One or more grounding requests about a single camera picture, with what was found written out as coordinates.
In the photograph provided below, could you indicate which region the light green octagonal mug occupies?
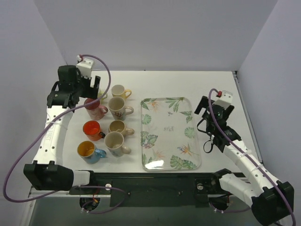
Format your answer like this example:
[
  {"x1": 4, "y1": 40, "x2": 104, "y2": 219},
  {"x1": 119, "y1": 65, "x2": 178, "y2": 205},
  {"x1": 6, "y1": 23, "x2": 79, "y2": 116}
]
[{"x1": 97, "y1": 89, "x2": 108, "y2": 101}]

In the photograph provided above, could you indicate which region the pink floral mug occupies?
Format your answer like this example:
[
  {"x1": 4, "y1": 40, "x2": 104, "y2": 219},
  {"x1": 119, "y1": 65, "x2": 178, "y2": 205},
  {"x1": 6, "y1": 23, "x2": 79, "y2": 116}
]
[{"x1": 85, "y1": 100, "x2": 109, "y2": 121}]

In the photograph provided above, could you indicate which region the yellow mug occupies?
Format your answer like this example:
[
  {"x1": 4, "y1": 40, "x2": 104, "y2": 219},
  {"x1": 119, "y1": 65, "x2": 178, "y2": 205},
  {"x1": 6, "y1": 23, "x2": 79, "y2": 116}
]
[{"x1": 111, "y1": 85, "x2": 132, "y2": 100}]

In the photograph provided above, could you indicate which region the cream leaf pattern mug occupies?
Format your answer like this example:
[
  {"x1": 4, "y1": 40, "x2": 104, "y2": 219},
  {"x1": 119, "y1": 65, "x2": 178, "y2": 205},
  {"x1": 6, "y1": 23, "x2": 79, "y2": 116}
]
[{"x1": 108, "y1": 97, "x2": 134, "y2": 121}]

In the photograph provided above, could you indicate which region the orange mug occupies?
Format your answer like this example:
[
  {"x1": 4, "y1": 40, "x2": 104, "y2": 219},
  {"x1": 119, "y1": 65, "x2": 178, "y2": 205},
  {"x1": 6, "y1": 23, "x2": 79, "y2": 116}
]
[{"x1": 82, "y1": 121, "x2": 105, "y2": 141}]

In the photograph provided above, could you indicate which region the round beige mug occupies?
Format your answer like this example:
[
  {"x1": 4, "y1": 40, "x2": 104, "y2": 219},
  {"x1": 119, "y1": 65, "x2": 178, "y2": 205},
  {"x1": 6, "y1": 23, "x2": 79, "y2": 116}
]
[{"x1": 109, "y1": 120, "x2": 135, "y2": 137}]

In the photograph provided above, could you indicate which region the cream floral mug front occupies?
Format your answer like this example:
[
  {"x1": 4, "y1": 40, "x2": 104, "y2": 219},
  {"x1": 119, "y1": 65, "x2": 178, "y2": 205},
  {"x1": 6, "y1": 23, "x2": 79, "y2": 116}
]
[{"x1": 104, "y1": 131, "x2": 132, "y2": 157}]

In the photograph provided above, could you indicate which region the blue glazed mug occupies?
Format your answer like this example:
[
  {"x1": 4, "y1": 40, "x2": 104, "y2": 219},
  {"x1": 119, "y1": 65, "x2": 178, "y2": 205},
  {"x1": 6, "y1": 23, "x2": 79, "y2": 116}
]
[{"x1": 77, "y1": 141, "x2": 107, "y2": 164}]

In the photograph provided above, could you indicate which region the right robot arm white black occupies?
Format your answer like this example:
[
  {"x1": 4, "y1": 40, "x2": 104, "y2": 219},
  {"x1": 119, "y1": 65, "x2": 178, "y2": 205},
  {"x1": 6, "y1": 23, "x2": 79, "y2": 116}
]
[{"x1": 194, "y1": 91, "x2": 296, "y2": 226}]

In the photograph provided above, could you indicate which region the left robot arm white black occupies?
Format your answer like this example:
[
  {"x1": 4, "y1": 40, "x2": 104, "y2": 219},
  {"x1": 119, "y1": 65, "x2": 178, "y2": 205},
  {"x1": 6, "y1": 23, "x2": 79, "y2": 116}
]
[{"x1": 24, "y1": 65, "x2": 100, "y2": 194}]

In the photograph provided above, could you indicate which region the floral plastic tray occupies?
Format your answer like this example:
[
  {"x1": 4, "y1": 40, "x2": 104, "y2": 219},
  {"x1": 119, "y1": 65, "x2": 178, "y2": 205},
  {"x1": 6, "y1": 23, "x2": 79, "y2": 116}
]
[{"x1": 140, "y1": 97, "x2": 201, "y2": 171}]

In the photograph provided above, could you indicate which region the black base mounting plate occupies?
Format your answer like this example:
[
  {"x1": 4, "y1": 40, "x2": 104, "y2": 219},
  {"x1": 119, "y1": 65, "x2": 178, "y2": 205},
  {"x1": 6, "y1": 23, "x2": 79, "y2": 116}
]
[{"x1": 69, "y1": 173, "x2": 230, "y2": 207}]

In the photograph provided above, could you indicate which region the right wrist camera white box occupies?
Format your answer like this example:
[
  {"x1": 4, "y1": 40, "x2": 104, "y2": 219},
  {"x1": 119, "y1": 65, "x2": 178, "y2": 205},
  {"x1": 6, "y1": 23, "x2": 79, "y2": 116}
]
[{"x1": 213, "y1": 90, "x2": 233, "y2": 110}]

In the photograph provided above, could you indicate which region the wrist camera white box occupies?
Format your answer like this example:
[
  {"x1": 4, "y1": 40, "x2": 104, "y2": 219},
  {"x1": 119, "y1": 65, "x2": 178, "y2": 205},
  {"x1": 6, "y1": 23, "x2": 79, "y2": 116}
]
[
  {"x1": 76, "y1": 58, "x2": 94, "y2": 79},
  {"x1": 213, "y1": 90, "x2": 233, "y2": 110}
]

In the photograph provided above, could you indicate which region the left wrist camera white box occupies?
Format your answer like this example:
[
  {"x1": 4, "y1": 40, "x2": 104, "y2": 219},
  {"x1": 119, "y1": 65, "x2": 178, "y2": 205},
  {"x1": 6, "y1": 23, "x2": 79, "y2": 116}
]
[{"x1": 76, "y1": 58, "x2": 94, "y2": 79}]

